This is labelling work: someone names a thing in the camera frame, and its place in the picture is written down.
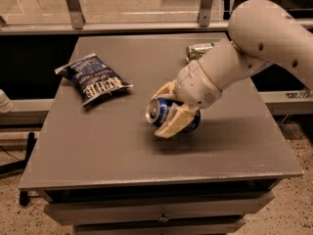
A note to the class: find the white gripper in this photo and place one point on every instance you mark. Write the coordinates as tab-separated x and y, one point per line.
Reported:
196	85

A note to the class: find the blue Pepsi can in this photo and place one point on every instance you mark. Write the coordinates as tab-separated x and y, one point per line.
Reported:
158	111

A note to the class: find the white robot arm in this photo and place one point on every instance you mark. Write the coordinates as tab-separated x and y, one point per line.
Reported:
261	33

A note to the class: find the white green soda can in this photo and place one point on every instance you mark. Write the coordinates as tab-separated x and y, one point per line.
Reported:
195	51

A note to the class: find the blue Kettle chips bag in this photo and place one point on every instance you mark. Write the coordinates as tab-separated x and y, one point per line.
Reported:
93	78

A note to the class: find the grey cabinet with drawers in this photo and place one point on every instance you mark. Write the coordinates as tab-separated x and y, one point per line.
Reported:
104	172

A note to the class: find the round drawer knob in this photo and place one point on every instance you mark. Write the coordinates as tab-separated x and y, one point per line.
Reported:
163	219

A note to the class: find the white object at left edge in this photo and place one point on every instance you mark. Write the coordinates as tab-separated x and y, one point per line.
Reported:
6	105

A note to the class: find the right metal railing bracket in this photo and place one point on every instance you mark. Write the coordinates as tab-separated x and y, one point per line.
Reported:
204	12

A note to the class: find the metal railing bracket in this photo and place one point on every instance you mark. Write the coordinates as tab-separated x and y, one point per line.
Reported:
75	13
204	12

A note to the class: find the left metal railing bracket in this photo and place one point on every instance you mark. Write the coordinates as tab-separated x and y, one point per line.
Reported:
75	13

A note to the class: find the black stand with cable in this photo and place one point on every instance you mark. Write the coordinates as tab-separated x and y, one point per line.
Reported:
19	166

